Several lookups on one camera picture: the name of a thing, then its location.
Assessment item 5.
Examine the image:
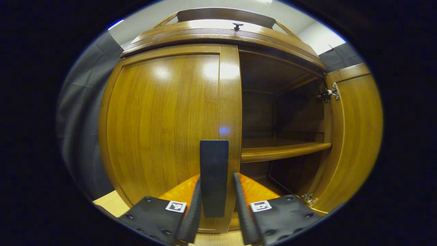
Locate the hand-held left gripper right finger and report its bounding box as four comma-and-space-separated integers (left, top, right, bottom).
233, 173, 323, 246

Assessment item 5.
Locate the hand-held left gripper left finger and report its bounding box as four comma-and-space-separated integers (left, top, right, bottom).
118, 174, 202, 245

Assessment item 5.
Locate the wooden shoe cabinet door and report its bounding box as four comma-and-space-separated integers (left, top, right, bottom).
98, 44, 243, 234
309, 63, 383, 214

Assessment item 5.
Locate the wooden double-door shoe cabinet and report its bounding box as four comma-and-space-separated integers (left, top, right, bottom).
120, 7, 333, 219

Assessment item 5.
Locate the metal door hinge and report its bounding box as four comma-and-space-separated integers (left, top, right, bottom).
317, 83, 341, 103
301, 193, 319, 206

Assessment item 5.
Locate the wooden inner shelf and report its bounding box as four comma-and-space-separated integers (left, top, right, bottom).
241, 137, 332, 163

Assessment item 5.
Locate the black backdrop cloth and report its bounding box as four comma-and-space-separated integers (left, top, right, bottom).
56, 31, 364, 200

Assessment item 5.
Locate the wooden drawer with black knob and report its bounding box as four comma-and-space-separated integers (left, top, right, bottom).
120, 19, 326, 70

